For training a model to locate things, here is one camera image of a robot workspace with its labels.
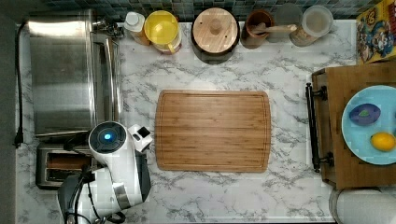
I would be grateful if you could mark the black tray handle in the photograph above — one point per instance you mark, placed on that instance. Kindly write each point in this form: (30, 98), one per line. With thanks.
(310, 96)

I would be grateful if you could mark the yellow toy lemon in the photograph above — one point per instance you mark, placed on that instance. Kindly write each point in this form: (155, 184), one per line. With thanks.
(383, 141)

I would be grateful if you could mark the shiny metal kettle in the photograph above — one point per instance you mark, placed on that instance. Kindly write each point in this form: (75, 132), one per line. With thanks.
(118, 218)

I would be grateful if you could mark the wooden spoon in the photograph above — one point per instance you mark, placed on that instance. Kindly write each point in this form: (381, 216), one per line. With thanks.
(274, 29)

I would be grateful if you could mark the grey lid jar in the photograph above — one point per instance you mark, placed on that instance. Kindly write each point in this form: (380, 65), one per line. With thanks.
(286, 14)

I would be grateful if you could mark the clear lid glass jar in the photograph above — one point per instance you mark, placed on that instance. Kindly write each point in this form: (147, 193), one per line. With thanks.
(316, 22)

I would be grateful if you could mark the stainless steel two-slot toaster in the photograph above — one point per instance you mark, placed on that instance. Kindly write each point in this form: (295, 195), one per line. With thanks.
(52, 179)

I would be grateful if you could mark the colourful cereal box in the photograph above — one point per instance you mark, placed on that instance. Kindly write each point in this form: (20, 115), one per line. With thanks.
(376, 33)

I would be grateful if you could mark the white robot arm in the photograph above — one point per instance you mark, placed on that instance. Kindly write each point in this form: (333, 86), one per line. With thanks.
(100, 196)

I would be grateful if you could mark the wooden serving tray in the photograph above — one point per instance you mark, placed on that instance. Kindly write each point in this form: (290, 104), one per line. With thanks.
(342, 83)

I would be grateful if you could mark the light blue plate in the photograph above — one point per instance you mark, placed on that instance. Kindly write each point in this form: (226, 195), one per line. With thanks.
(357, 137)

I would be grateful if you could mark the white cap sauce bottle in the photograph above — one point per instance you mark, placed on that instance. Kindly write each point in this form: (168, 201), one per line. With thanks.
(134, 24)

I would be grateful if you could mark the stainless steel toaster oven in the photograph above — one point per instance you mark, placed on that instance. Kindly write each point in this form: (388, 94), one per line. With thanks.
(75, 68)

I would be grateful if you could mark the bamboo cutting board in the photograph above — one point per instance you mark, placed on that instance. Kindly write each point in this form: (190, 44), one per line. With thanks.
(213, 131)

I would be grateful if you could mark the bread slice in toaster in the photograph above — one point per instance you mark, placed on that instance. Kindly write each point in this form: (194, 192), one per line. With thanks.
(67, 161)

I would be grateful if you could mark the black canister wooden lid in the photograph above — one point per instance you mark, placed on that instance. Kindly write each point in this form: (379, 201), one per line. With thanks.
(214, 35)

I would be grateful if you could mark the purple toy eggplant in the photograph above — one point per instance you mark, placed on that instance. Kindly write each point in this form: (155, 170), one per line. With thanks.
(365, 114)

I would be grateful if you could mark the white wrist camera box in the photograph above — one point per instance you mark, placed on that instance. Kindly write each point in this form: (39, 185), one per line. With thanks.
(141, 137)

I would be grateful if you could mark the brown utensil crock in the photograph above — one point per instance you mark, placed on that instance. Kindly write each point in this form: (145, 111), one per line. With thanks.
(253, 34)

